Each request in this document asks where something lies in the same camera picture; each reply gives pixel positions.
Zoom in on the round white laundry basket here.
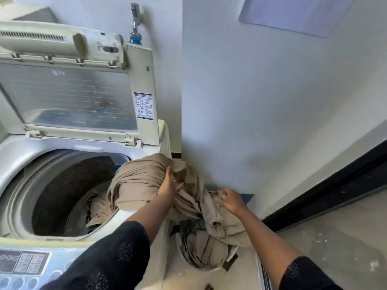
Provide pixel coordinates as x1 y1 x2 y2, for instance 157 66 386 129
174 225 239 272

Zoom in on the glass washing machine lid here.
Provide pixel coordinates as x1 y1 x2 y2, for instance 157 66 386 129
0 20 161 147

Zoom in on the beige clothes sheet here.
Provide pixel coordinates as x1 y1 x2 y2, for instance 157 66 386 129
86 153 254 269

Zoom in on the printed white paper sheet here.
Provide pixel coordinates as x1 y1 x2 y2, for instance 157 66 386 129
238 0 357 38

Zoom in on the person's right hand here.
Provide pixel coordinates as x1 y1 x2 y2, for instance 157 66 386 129
215 188 247 215

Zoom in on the metal wall tap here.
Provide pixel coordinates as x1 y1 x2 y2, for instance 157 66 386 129
130 2 141 32

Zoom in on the white top-load washing machine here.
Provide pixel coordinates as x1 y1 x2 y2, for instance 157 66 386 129
0 20 182 290

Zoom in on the person's right forearm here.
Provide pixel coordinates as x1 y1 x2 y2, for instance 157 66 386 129
234 205 300 280

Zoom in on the person's left hand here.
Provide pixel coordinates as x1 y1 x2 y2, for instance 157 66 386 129
157 166 185 200

